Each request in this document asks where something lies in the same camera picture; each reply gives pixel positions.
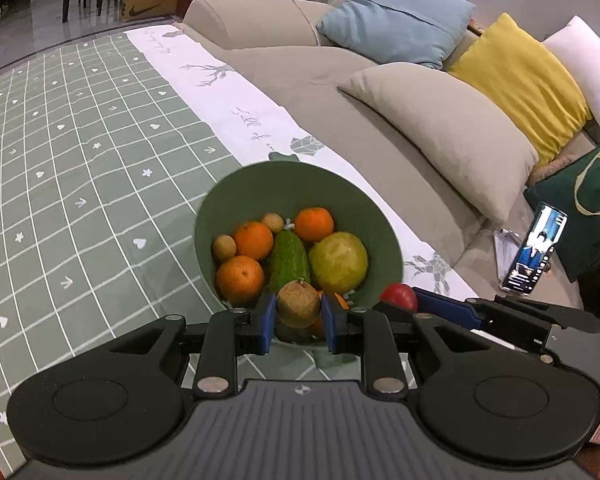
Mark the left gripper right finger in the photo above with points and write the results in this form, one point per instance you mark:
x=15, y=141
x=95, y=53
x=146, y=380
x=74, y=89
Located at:
x=368, y=335

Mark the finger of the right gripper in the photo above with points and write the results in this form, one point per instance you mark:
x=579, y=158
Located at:
x=504, y=314

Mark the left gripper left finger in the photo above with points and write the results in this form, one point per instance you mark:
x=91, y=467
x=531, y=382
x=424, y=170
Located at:
x=227, y=335

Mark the red tomato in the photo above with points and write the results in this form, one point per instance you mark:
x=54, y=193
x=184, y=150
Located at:
x=400, y=295

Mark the brown longan front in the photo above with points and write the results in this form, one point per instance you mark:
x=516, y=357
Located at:
x=298, y=304

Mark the brown longan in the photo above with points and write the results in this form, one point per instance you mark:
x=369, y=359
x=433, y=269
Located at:
x=274, y=222
x=298, y=304
x=224, y=247

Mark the orange tangerine left front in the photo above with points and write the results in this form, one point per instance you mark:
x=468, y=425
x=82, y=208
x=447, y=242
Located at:
x=240, y=280

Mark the yellow green pear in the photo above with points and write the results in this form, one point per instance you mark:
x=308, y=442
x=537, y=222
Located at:
x=339, y=263

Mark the green cucumber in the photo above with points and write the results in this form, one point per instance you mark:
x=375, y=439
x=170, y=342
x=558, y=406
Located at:
x=288, y=262

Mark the orange tangerine back left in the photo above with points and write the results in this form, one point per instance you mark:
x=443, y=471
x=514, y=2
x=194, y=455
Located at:
x=254, y=239

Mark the smartphone with lit screen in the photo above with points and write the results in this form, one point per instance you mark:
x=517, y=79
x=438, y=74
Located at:
x=524, y=265

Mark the orange tangerine back right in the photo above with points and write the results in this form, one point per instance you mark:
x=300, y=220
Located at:
x=313, y=224

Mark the dark green tote bag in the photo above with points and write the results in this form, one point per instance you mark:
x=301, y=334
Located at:
x=575, y=190

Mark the green plastic bowl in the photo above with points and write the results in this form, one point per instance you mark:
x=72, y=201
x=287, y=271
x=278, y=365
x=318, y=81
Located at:
x=285, y=188

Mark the beige cushion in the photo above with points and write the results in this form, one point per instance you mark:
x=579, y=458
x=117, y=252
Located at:
x=461, y=132

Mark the green checked tablecloth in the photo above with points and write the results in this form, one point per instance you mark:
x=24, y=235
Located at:
x=107, y=149

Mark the yellow cushion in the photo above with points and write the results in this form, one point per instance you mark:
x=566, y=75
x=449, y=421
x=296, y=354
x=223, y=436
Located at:
x=528, y=83

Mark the white cushion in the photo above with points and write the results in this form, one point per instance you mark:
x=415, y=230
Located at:
x=577, y=47

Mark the beige sofa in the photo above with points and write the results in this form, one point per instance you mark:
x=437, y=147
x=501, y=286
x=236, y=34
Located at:
x=276, y=46

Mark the light blue cushion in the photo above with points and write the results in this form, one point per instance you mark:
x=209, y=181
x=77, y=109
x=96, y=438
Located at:
x=422, y=32

